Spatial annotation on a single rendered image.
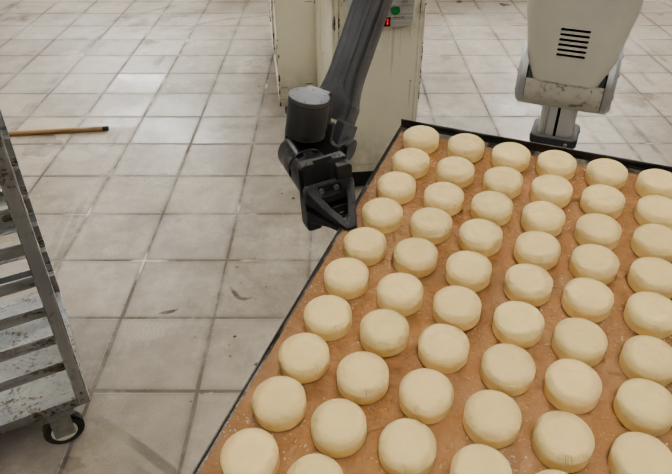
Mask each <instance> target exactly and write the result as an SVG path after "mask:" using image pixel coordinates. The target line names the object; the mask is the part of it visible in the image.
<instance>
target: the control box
mask: <svg viewBox="0 0 672 474"><path fill-rule="evenodd" d="M351 3H352V0H347V15H348V12H349V9H350V6H351ZM394 6H398V7H399V8H400V12H399V14H397V15H394V14H392V12H391V9H392V8H393V7H394ZM414 9H415V0H393V2H392V5H391V8H390V10H389V13H388V16H387V18H388V25H387V23H385V25H387V26H384V27H398V26H413V23H414Z"/></svg>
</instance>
